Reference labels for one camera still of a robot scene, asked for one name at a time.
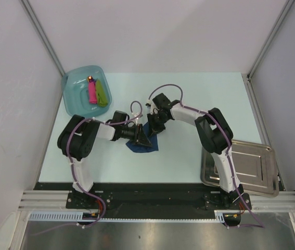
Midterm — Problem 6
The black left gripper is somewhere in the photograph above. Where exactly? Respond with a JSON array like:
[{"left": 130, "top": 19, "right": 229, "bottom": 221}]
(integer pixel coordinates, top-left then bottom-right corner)
[{"left": 119, "top": 123, "right": 151, "bottom": 147}]

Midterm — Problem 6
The aluminium rail frame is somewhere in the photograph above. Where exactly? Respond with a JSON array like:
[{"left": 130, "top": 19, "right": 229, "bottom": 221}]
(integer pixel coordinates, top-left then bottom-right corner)
[{"left": 19, "top": 72, "right": 295, "bottom": 249}]

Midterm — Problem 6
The green rolled napkin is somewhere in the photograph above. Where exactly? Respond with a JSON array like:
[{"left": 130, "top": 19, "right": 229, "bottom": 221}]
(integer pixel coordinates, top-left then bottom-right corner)
[{"left": 95, "top": 80, "right": 108, "bottom": 107}]

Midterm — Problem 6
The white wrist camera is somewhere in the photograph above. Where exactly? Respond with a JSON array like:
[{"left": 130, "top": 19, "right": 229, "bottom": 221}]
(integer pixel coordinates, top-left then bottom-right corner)
[
  {"left": 145, "top": 99, "right": 159, "bottom": 115},
  {"left": 132, "top": 112, "right": 143, "bottom": 124}
]

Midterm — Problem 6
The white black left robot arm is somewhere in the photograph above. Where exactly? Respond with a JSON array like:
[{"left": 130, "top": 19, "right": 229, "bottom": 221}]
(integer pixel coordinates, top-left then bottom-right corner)
[{"left": 57, "top": 111, "right": 153, "bottom": 208}]

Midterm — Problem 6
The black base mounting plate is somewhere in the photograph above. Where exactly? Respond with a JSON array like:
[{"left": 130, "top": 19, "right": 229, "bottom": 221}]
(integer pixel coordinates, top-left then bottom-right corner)
[{"left": 34, "top": 182, "right": 252, "bottom": 221}]

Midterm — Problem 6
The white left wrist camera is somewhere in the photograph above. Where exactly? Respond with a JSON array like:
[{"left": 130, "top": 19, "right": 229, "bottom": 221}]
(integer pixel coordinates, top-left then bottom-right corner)
[{"left": 132, "top": 112, "right": 143, "bottom": 124}]

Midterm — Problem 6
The translucent blue plastic bin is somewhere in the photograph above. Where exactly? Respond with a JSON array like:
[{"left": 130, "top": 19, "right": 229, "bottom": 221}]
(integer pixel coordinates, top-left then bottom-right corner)
[{"left": 61, "top": 66, "right": 112, "bottom": 118}]

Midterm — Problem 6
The stainless steel tray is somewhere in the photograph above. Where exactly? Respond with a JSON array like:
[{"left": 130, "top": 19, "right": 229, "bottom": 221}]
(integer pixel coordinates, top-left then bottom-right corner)
[{"left": 200, "top": 139, "right": 280, "bottom": 197}]

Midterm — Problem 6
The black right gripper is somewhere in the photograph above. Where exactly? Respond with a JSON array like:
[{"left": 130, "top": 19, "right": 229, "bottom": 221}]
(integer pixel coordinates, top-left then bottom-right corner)
[{"left": 148, "top": 112, "right": 170, "bottom": 138}]

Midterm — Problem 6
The light blue cable duct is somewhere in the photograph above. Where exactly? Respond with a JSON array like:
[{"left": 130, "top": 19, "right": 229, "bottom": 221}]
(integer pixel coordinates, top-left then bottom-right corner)
[{"left": 29, "top": 211, "right": 225, "bottom": 223}]

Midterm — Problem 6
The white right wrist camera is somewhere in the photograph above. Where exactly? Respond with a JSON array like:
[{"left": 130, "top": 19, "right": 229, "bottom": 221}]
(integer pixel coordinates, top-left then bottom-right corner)
[{"left": 145, "top": 99, "right": 159, "bottom": 115}]

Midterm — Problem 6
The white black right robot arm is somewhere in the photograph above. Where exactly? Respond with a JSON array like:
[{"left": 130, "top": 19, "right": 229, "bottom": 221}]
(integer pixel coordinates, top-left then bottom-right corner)
[{"left": 146, "top": 93, "right": 240, "bottom": 209}]

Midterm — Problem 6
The dark blue paper napkin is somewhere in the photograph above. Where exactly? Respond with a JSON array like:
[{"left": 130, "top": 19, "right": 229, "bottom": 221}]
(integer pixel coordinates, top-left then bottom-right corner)
[{"left": 126, "top": 123, "right": 159, "bottom": 153}]

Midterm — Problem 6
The pink rolled napkin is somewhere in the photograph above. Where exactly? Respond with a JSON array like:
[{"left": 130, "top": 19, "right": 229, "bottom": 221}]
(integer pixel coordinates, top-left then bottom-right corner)
[{"left": 88, "top": 81, "right": 97, "bottom": 104}]

